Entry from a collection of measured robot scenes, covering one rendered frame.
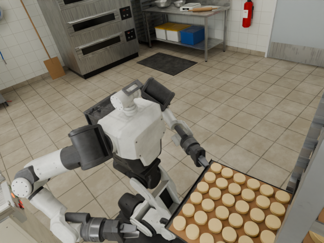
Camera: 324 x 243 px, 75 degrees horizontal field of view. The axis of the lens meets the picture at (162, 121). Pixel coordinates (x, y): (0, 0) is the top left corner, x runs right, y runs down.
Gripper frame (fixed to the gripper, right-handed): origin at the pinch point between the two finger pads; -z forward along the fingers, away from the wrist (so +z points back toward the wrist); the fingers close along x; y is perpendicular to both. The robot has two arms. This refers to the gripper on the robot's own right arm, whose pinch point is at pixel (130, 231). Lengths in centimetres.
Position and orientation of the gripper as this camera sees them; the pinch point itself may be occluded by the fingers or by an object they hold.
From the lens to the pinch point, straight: 92.5
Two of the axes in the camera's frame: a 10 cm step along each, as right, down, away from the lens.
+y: 1.1, -6.2, 7.8
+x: -1.3, -7.8, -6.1
